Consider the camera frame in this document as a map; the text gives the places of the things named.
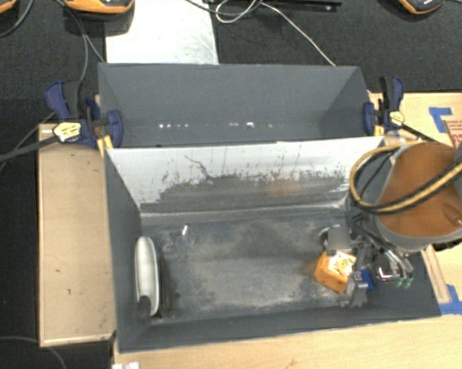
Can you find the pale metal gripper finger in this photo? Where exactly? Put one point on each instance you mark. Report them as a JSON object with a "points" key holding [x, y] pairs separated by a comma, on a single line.
{"points": [[361, 290], [346, 298]]}

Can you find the orange box with yellow label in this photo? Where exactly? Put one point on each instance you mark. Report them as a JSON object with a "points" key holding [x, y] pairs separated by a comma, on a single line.
{"points": [[330, 272]]}

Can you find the grey and white small thing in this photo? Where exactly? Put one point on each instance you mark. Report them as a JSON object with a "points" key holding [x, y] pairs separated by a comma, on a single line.
{"points": [[338, 238]]}

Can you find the grey metal bin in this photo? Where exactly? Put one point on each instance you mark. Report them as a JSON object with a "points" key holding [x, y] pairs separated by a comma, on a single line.
{"points": [[235, 279]]}

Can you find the clear glass thing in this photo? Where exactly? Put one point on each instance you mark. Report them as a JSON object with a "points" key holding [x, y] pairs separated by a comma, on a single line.
{"points": [[184, 238]]}

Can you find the pale wood flat board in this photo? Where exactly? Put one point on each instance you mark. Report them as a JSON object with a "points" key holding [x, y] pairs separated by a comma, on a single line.
{"points": [[74, 240]]}

